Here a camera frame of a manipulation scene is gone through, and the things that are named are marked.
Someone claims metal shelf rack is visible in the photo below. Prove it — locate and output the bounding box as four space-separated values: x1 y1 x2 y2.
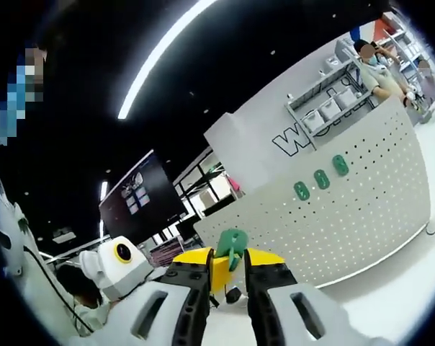
284 59 375 151

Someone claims white storage bin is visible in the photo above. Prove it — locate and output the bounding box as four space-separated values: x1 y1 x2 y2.
336 88 358 110
320 99 340 120
302 110 323 133

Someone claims metal hook rod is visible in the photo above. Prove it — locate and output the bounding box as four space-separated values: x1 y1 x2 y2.
332 154 349 177

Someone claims large dark screen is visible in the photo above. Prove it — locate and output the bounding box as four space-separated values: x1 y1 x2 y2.
98 149 189 247

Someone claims white lettered partition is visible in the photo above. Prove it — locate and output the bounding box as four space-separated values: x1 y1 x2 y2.
203 30 377 188

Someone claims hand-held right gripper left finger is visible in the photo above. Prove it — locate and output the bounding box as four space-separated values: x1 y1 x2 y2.
68 247 215 346

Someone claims person's left hand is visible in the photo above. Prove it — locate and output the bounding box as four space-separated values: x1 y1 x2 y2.
55 264 105 309

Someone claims green hook assembly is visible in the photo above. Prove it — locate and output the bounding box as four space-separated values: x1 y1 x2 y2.
293 181 310 203
313 169 331 191
216 229 249 273

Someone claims long ceiling light strip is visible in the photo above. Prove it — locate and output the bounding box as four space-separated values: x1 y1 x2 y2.
116 0 218 120

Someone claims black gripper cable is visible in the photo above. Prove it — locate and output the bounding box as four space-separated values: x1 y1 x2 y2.
22 247 96 334

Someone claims white perforated mounting plate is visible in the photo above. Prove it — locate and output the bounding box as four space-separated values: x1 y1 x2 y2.
192 96 435 290

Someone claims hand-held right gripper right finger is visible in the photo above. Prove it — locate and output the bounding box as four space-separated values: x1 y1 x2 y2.
244 247 383 346

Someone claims small purple monitor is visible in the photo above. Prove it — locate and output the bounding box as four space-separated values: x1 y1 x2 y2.
151 236 185 267

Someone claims white worn device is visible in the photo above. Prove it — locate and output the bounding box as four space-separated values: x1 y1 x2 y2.
0 172 27 278

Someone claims person's pale green jacket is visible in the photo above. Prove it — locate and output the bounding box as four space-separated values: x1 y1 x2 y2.
0 201 96 343

